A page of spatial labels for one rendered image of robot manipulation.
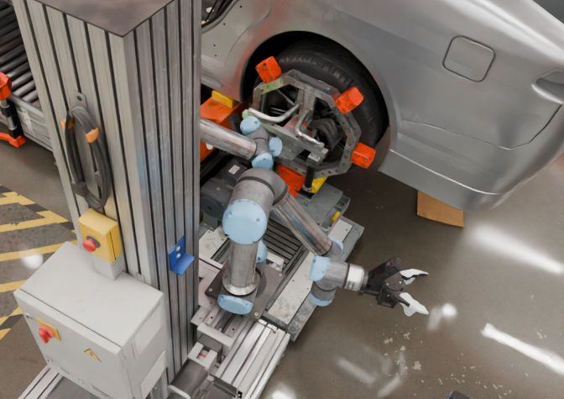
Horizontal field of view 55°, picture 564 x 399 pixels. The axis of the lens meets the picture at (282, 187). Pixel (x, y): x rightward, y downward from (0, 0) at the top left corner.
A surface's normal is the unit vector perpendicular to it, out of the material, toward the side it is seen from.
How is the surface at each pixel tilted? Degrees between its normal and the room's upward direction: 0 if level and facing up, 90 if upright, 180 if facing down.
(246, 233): 83
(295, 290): 0
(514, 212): 0
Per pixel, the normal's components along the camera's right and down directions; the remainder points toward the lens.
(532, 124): -0.31, 0.69
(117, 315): 0.12, -0.66
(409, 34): -0.50, 0.61
